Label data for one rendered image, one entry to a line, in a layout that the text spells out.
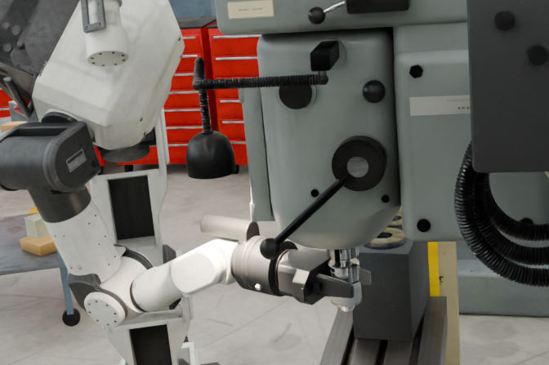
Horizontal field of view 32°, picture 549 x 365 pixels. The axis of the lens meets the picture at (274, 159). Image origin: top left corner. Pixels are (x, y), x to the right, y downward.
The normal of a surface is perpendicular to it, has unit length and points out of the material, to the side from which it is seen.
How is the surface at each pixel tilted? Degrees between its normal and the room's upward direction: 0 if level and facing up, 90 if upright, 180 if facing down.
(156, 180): 81
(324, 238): 122
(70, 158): 87
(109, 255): 86
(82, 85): 58
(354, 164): 90
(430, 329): 0
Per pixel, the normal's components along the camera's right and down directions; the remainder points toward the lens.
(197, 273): -0.58, 0.25
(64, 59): 0.06, -0.29
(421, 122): -0.21, 0.29
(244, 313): -0.09, -0.96
